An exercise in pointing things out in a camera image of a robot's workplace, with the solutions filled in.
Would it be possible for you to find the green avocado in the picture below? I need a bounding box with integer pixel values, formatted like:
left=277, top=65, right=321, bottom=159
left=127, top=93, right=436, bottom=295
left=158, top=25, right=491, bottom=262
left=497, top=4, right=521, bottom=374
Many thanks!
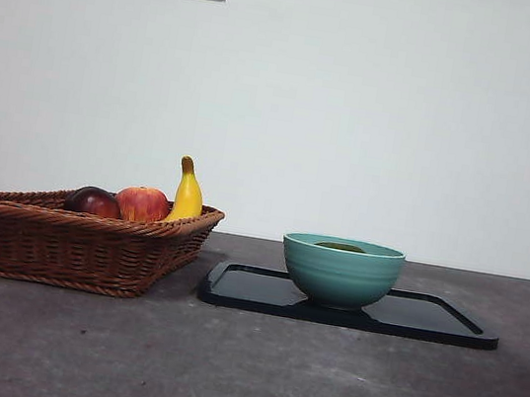
left=313, top=238, right=367, bottom=255

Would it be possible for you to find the teal ceramic bowl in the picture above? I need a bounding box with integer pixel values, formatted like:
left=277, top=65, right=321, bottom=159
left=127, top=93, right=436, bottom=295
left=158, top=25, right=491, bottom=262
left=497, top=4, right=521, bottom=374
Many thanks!
left=272, top=228, right=410, bottom=320

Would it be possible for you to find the yellow banana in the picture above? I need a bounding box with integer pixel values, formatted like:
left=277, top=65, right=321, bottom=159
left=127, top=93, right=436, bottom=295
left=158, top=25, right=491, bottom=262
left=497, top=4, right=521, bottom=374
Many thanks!
left=161, top=153, right=211, bottom=229

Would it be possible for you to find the dark rectangular tray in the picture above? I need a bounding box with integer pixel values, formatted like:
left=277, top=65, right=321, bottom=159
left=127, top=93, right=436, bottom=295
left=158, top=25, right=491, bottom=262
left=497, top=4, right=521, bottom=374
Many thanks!
left=194, top=256, right=505, bottom=352

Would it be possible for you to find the red yellow streaked apple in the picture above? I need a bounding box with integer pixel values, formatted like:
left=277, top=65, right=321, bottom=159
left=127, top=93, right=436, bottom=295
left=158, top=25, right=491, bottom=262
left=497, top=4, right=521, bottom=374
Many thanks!
left=112, top=181, right=174, bottom=229

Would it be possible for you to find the dark red apple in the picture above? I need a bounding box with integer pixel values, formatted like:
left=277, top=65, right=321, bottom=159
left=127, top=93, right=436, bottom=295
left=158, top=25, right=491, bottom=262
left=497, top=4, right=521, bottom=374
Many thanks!
left=61, top=182, right=125, bottom=221

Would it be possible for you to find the brown woven wicker basket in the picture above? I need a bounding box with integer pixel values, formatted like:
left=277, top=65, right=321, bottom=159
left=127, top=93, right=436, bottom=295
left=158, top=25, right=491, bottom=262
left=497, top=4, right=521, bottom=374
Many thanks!
left=0, top=173, right=228, bottom=312

